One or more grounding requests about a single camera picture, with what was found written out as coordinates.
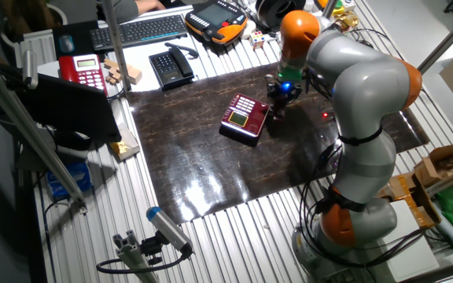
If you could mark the white Rubik's cube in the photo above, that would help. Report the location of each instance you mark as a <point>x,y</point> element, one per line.
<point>257,40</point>

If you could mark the black filament spool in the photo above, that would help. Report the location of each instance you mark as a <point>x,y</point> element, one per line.
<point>273,9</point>

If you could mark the black flat panel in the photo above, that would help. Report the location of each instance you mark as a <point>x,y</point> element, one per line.
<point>73,110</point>

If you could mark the dark marble pattern mat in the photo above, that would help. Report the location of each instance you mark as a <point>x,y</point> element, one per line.
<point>195,149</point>

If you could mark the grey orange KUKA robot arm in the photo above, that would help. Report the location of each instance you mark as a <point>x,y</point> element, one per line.
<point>364,98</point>

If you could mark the slanted aluminium frame post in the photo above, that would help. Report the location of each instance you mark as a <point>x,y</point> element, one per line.
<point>446,41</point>

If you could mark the maroon telephone base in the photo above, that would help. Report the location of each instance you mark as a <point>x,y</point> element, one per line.
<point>246,114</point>

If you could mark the grey computer mouse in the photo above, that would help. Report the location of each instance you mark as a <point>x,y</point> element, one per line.
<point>66,44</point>

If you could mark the aluminium profile camera mount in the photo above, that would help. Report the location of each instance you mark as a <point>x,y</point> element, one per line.
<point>132,255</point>

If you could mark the bright red desk telephone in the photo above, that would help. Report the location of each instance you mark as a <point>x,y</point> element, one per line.
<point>81,72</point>

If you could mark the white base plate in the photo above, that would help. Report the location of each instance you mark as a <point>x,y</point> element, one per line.
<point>411,251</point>

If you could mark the orange cardboard box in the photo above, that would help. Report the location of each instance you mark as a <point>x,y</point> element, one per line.
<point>415,196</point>

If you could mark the silver camera with blue cap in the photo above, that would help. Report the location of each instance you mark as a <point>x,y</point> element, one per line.
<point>169,230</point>

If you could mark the black mouse pad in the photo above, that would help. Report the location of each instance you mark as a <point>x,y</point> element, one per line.
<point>83,33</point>

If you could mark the person's forearm grey sleeve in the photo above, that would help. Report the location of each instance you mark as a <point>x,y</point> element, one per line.
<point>128,8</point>

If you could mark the blue plastic packet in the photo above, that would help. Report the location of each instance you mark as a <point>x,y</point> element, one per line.
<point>71,178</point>

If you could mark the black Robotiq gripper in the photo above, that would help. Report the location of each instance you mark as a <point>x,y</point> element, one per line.
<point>285,88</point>

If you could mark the orange black teach pendant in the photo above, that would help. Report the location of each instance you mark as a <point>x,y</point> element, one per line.
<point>216,19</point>

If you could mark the large wooden block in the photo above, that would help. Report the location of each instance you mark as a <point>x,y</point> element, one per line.
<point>134,74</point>

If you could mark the black computer keyboard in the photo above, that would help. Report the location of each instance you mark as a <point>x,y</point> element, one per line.
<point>140,31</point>

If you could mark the silver camera on bar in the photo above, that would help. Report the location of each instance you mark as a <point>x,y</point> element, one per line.
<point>30,68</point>

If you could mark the brown open cardboard box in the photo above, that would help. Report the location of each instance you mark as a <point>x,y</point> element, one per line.
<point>443,163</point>

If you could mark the small wooden blocks pile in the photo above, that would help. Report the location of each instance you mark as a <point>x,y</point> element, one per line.
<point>111,71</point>

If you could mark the vertical aluminium post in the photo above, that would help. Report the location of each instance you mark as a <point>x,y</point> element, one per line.
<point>115,43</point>

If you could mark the small open cardboard box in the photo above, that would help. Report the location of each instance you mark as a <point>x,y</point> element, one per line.
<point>126,145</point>

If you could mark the black desk telephone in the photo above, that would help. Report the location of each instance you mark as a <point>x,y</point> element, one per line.
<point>169,68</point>

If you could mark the long diagonal aluminium bar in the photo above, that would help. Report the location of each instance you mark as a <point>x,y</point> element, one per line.
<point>26,129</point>

